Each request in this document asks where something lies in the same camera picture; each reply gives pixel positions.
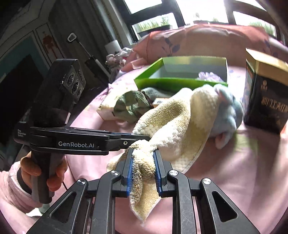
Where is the lavender fluffy cloth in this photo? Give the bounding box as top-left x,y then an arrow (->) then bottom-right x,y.
198,71 -> 226,83

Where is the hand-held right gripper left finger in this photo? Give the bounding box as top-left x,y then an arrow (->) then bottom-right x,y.
26,148 -> 135,234

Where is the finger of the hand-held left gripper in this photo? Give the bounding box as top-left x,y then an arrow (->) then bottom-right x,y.
102,132 -> 135,138
108,134 -> 151,152

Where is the green cardboard box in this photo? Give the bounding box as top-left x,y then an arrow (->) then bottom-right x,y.
134,57 -> 229,93

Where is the person's left forearm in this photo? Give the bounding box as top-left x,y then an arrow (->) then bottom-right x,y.
0,161 -> 44,234

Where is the pink printed bedsheet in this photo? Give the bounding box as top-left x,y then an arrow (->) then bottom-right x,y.
65,65 -> 288,234

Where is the cream soap box with barcode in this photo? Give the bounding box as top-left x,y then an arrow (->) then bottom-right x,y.
152,97 -> 174,109

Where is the dark window frame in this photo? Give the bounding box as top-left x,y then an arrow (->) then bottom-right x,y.
121,0 -> 284,43

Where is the white floral cloth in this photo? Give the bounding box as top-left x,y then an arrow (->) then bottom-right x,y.
106,48 -> 134,78

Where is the person's left hand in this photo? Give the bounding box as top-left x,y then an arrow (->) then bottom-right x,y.
20,151 -> 68,192

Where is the black stick tool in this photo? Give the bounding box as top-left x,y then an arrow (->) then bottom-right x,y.
67,33 -> 111,82

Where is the olive green cloth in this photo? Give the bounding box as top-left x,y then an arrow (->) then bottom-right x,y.
113,90 -> 154,124

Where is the pink leaf print pillow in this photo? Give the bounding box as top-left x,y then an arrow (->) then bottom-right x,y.
125,24 -> 284,71

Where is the black and gold box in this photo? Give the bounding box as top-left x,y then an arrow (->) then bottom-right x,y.
242,48 -> 288,135

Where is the grey terry towel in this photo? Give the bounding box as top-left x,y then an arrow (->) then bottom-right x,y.
141,87 -> 174,102

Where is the light blue plush toy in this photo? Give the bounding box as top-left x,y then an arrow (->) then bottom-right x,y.
209,85 -> 244,149

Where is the grass planter box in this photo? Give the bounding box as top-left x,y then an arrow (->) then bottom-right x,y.
133,16 -> 173,36

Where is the cream terry towel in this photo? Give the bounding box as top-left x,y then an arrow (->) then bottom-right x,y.
106,87 -> 220,228

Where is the white cylinder container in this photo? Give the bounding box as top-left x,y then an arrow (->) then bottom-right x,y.
105,40 -> 122,57

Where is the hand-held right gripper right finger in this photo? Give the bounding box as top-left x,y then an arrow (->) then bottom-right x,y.
153,149 -> 261,234

